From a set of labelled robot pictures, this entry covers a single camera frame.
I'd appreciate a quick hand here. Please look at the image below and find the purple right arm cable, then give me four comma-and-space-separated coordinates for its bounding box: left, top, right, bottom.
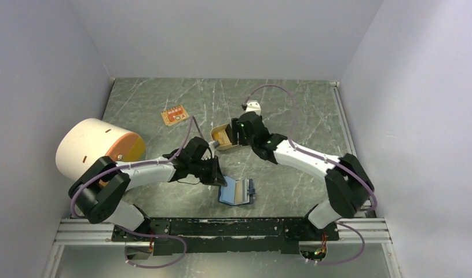
243, 84, 378, 266

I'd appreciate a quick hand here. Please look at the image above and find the large white cylinder roll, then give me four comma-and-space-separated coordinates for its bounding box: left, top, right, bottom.
55, 118, 146, 181

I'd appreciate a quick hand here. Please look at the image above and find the aluminium frame rail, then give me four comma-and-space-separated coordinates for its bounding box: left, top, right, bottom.
43, 217, 401, 277

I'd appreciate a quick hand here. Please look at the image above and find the beige oval card tray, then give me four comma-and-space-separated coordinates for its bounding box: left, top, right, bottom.
211, 123, 235, 151

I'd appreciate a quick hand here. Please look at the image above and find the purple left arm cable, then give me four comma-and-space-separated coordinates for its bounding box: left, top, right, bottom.
69, 115, 206, 220

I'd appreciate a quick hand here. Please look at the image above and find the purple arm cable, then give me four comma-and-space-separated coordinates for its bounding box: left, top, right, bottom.
69, 115, 206, 220
243, 84, 378, 266

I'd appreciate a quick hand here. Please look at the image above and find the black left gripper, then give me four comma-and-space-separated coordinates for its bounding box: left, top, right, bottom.
191, 155, 228, 187

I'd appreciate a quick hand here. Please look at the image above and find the gold credit card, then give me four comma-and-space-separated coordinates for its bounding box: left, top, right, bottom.
235, 180, 249, 205

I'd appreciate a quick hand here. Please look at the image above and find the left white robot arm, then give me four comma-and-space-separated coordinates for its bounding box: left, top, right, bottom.
68, 137, 227, 241

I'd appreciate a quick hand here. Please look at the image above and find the blue leather card holder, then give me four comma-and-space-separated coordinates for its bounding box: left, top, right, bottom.
218, 176, 255, 206

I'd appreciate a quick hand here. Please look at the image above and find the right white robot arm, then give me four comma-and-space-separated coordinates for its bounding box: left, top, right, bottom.
230, 111, 376, 240

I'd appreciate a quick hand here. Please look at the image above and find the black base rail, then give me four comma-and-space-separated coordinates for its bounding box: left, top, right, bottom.
111, 216, 339, 256

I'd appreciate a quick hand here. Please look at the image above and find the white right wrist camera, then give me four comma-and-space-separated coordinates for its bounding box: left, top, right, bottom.
242, 101, 262, 116

